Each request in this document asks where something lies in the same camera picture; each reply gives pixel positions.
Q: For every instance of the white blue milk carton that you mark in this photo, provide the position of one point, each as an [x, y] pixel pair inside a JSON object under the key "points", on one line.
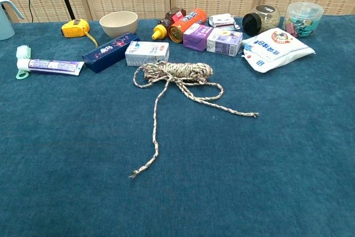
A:
{"points": [[147, 54]]}

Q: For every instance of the purple carton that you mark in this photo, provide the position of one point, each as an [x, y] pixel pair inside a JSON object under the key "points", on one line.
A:
{"points": [[195, 38]]}

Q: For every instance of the pale lilac white carton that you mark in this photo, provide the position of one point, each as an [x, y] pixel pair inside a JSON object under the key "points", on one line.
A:
{"points": [[223, 42]]}

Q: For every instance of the brown honey bottle yellow cap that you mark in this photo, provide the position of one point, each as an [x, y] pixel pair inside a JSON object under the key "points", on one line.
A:
{"points": [[166, 23]]}

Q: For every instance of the orange can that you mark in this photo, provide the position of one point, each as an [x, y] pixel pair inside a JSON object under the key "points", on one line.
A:
{"points": [[188, 22]]}

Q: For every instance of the dark blue long box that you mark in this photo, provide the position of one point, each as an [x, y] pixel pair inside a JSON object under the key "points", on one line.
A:
{"points": [[108, 54]]}

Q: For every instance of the blue carpet table cover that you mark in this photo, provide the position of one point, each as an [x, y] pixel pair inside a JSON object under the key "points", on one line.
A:
{"points": [[249, 165]]}

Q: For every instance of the white wrapped packet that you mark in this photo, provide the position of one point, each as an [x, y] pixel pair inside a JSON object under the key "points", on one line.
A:
{"points": [[222, 20]]}

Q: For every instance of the beige bowl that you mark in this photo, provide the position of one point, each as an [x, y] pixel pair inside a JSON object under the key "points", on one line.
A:
{"points": [[119, 29]]}

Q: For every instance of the white sugar bag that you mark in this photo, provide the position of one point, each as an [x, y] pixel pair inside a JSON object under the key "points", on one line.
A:
{"points": [[277, 51]]}

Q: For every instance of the glass jar black lid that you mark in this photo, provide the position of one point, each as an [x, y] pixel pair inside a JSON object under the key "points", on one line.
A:
{"points": [[266, 20]]}

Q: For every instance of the yellow tape measure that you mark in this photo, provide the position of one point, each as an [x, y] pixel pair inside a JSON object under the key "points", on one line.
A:
{"points": [[75, 28]]}

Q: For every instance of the white purple toothpaste tube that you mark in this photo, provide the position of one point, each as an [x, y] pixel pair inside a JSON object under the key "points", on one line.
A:
{"points": [[52, 66]]}

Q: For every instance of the clear tub of binder clips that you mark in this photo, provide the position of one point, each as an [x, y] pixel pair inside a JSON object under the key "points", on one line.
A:
{"points": [[302, 23]]}

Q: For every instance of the mint green brush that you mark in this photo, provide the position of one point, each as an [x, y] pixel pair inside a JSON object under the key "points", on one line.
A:
{"points": [[23, 51]]}

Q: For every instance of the light blue plastic pitcher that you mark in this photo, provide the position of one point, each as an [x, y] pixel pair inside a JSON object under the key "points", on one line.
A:
{"points": [[5, 26]]}

